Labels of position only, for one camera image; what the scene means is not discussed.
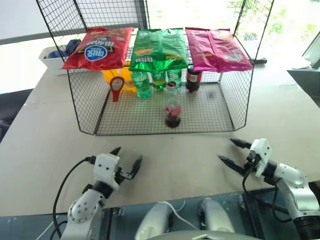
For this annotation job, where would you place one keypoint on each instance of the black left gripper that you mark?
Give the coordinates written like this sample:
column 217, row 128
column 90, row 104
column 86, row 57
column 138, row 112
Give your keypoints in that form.
column 123, row 175

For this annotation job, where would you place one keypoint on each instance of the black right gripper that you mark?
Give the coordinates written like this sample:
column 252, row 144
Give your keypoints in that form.
column 251, row 163

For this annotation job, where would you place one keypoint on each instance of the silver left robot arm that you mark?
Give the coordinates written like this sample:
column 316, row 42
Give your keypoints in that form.
column 85, row 207

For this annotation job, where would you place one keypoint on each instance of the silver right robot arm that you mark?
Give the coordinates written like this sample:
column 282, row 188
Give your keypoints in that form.
column 295, row 190

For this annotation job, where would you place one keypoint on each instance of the glass cola bottle red label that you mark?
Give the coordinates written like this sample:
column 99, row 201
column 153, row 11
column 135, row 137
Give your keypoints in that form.
column 172, row 110

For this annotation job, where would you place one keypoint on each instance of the red bottle opener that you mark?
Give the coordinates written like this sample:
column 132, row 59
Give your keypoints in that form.
column 116, row 86

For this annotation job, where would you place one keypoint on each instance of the green plastic soda bottle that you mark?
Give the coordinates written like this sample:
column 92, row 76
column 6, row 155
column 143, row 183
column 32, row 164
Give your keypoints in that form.
column 142, row 86
column 159, row 81
column 175, row 76

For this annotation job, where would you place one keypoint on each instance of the dark cola plastic bottle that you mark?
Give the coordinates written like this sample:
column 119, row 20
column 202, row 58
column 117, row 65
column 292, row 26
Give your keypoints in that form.
column 193, row 80

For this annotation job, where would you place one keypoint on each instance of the silver rounded robot leg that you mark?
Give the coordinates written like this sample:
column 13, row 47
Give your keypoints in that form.
column 215, row 216
column 153, row 221

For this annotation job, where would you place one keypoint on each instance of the yellow snack bag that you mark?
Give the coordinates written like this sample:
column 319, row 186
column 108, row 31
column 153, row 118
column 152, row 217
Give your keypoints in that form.
column 125, row 77

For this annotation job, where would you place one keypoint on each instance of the grey robot torso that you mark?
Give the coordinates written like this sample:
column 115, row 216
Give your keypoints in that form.
column 200, row 236

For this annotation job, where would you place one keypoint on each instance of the grey desk surface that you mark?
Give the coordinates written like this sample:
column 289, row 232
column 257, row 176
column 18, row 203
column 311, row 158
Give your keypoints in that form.
column 306, row 82

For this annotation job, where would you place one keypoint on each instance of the magenta chip bag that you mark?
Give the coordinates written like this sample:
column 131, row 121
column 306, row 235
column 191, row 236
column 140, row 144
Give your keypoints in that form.
column 215, row 50

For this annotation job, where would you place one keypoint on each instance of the red chip bag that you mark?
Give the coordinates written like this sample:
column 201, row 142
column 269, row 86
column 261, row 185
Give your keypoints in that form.
column 100, row 50

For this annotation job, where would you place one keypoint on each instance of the green chip bag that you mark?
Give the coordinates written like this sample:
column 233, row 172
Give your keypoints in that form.
column 157, row 47

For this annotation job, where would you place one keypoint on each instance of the white plastic bin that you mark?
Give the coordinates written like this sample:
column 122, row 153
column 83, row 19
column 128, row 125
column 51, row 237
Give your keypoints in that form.
column 53, row 65

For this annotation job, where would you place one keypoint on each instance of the dark blue bag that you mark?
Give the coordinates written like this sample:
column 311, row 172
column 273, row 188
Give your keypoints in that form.
column 73, row 46

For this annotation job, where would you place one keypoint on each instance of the grey monitor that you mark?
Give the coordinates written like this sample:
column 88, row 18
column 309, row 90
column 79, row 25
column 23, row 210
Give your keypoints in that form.
column 313, row 53

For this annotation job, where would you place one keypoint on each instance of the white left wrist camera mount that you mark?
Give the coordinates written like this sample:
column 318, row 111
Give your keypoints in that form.
column 106, row 168

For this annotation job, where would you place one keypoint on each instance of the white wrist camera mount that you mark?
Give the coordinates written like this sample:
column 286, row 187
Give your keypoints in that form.
column 261, row 156
column 106, row 168

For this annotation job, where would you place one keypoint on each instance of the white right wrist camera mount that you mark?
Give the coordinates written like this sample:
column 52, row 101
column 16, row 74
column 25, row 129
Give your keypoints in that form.
column 261, row 156

